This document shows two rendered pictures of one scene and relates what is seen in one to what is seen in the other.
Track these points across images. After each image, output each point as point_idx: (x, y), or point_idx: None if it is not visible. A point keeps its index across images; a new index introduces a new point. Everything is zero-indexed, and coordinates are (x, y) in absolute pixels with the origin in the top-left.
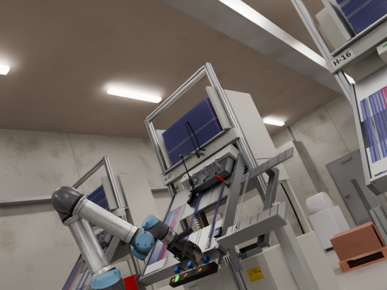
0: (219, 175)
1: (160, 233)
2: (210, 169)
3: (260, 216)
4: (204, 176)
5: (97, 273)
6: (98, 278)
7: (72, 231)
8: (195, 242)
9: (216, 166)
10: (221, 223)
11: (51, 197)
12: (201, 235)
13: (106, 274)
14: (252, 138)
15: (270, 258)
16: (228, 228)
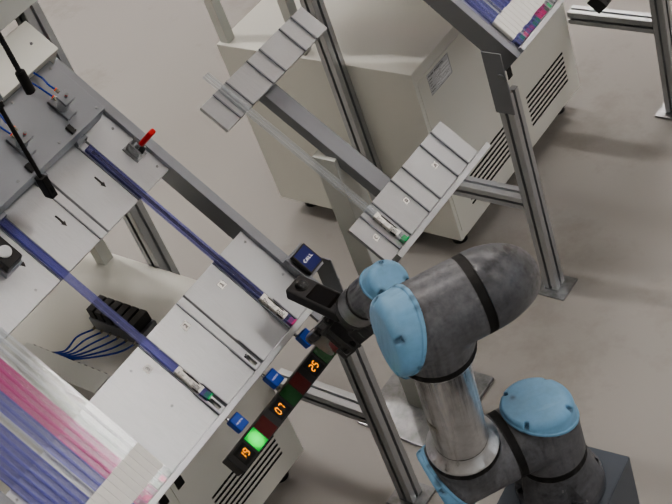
0: (81, 132)
1: None
2: (2, 126)
3: (413, 170)
4: (2, 158)
5: (492, 434)
6: (571, 401)
7: (468, 376)
8: (212, 333)
9: (69, 104)
10: (261, 244)
11: (512, 293)
12: (208, 307)
13: (561, 386)
14: None
15: None
16: (353, 229)
